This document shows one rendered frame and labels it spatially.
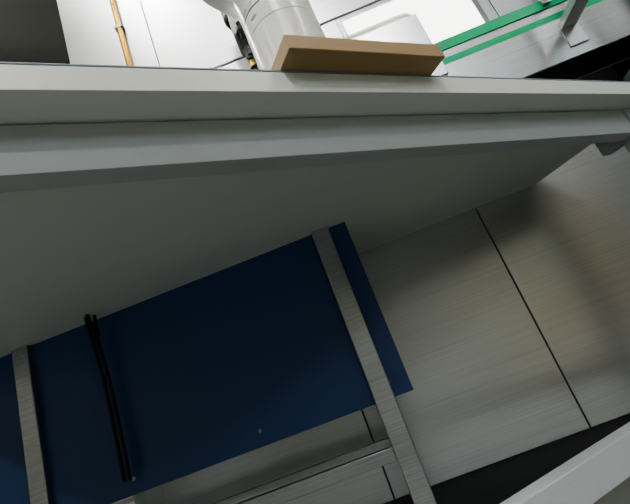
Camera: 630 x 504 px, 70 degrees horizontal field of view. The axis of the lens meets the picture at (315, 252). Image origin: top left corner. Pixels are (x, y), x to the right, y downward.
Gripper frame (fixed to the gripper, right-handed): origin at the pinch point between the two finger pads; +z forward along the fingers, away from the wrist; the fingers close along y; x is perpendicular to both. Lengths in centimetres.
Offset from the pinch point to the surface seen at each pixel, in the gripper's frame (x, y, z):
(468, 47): 55, 3, 28
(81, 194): -26, 59, 65
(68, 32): -62, -14, -58
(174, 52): -25.5, -14.6, -29.3
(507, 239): 46, -16, 77
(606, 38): 84, 4, 43
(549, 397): 37, -16, 117
